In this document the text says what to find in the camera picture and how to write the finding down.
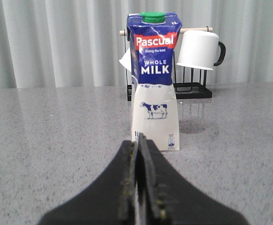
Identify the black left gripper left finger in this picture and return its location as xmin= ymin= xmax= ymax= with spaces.
xmin=39 ymin=141 xmax=137 ymax=225

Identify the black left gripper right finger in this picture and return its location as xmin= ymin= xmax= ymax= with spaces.
xmin=137 ymin=135 xmax=248 ymax=225

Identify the Pascual whole milk carton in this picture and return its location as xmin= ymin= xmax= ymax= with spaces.
xmin=127 ymin=12 xmax=182 ymax=151

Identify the black wire mug rack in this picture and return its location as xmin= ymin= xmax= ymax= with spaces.
xmin=119 ymin=26 xmax=213 ymax=102

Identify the white mug black handle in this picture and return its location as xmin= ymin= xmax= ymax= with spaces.
xmin=177 ymin=30 xmax=226 ymax=70

